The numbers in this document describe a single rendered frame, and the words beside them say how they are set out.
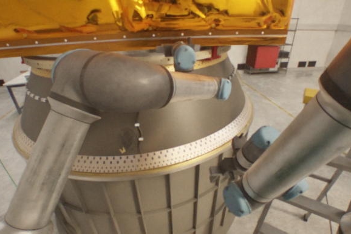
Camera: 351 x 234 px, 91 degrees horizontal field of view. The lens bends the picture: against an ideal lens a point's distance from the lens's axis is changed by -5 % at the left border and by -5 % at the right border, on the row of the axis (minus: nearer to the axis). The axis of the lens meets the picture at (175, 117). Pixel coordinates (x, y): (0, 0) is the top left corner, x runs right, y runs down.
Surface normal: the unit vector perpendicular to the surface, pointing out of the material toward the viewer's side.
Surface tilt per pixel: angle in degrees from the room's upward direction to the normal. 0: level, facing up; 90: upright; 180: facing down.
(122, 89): 82
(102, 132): 62
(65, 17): 88
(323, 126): 92
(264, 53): 90
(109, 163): 43
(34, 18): 89
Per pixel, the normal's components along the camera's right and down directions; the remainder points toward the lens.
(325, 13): 0.13, 0.47
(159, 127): 0.25, -0.01
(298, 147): -0.88, 0.27
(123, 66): 0.30, -0.41
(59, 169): 0.74, 0.22
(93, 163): -0.07, -0.32
